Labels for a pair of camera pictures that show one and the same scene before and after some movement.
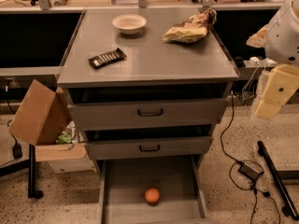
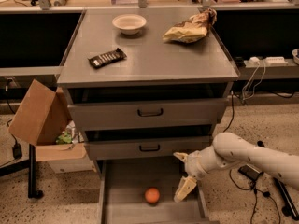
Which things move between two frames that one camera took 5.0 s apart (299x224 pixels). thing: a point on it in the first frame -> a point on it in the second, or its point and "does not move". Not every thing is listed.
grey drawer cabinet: [146, 89] does not move
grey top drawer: [146, 114] does not move
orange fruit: [151, 195] does not move
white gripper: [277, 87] -> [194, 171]
